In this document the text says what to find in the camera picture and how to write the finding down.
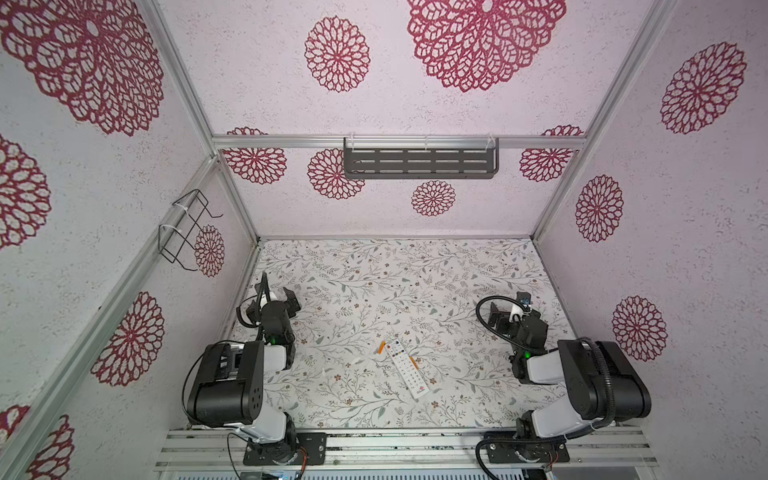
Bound white remote control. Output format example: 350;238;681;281
384;339;430;399

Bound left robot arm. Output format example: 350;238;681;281
181;277;301;449

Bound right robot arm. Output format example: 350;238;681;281
475;295;652;446

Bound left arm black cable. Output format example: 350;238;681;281
236;271;272;329

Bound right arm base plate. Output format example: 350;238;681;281
480;431;571;464

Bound black wire wall rack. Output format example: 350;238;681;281
156;189;223;272

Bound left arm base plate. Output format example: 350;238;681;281
243;432;328;467

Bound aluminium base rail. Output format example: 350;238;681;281
151;426;658;473

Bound dark grey wall shelf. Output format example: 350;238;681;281
342;137;499;180

